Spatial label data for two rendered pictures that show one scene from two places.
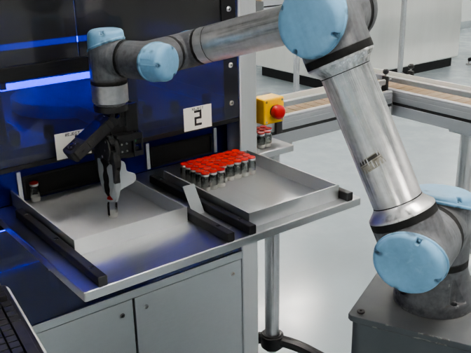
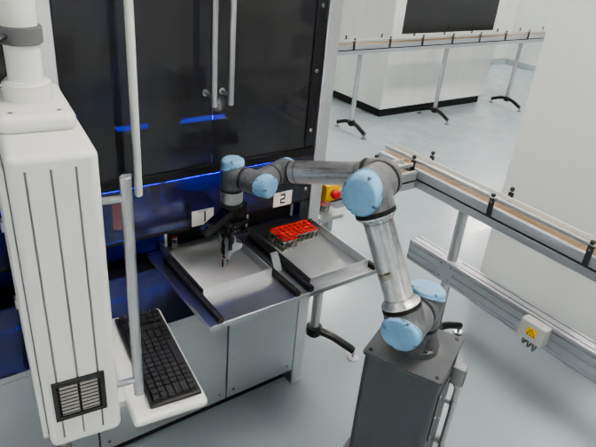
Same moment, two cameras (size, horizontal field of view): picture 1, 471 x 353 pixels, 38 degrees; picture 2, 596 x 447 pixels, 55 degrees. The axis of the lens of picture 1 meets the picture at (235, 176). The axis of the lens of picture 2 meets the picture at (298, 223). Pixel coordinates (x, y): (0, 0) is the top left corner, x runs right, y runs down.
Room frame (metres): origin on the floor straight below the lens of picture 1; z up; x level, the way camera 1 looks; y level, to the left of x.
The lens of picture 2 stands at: (-0.29, 0.06, 1.97)
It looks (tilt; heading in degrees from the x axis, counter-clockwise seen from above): 28 degrees down; 359
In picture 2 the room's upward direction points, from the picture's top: 5 degrees clockwise
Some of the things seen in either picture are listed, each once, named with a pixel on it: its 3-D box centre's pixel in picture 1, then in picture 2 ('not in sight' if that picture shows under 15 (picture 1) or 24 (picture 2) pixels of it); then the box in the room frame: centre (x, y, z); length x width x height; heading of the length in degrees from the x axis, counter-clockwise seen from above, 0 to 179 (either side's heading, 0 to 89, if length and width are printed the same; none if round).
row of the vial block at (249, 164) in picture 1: (226, 171); (297, 238); (1.60, 0.02, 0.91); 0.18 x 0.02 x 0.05; 127
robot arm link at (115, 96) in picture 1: (109, 94); (231, 195); (1.40, 0.26, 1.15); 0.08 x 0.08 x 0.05
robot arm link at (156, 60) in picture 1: (151, 59); (261, 181); (1.36, 0.16, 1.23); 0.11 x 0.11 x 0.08; 59
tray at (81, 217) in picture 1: (96, 205); (214, 258); (1.41, 0.31, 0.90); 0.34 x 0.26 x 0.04; 37
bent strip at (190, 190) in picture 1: (206, 206); (284, 268); (1.37, 0.06, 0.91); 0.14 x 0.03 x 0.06; 36
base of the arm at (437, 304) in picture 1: (434, 276); (418, 332); (1.17, -0.38, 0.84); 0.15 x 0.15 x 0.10
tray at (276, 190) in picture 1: (248, 184); (311, 250); (1.53, -0.03, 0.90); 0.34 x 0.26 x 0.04; 37
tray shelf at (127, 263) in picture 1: (178, 207); (265, 262); (1.46, 0.13, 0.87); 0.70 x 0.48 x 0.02; 127
